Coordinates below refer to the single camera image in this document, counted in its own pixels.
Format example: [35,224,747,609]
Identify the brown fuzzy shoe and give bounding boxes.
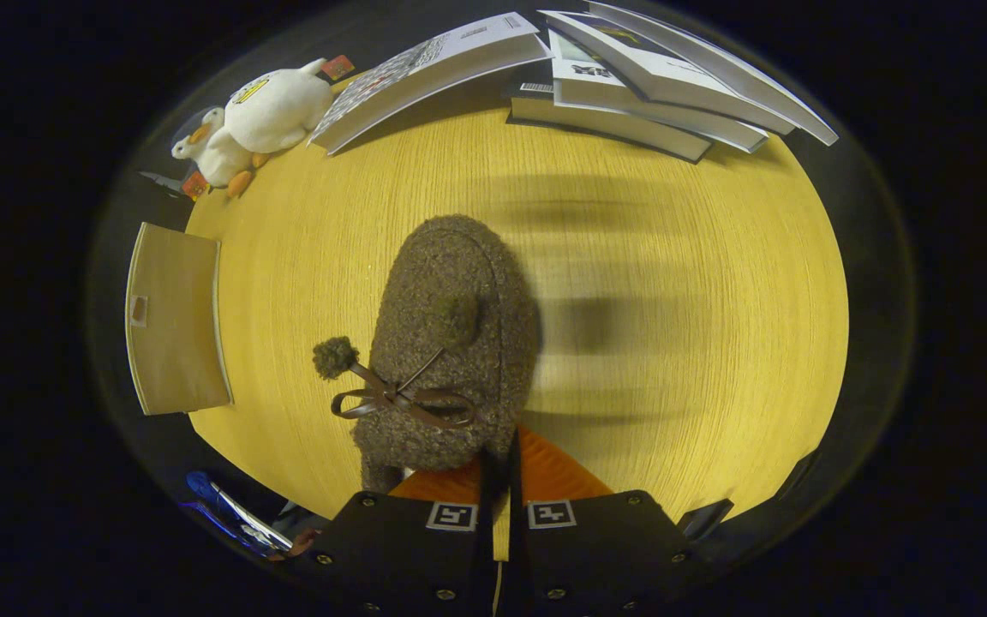
[312,214,543,495]

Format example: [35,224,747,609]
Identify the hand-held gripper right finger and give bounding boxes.
[508,428,715,614]

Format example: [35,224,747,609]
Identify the cream fabric storage box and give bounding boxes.
[123,221,234,417]

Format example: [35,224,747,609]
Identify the grey patterned book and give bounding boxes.
[309,12,553,157]

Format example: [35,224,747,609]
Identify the white book with black print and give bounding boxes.
[549,30,770,153]

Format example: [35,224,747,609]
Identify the white duck plush toy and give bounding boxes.
[224,54,356,168]

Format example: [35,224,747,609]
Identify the white side desk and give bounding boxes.
[209,482,295,554]

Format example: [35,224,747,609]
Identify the grey and white penguin plush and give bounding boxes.
[141,105,267,202]

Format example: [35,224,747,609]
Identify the plain white book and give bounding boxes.
[588,0,839,147]

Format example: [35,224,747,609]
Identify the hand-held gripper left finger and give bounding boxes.
[292,454,496,614]

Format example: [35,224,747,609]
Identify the blue cloth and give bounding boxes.
[185,470,222,506]

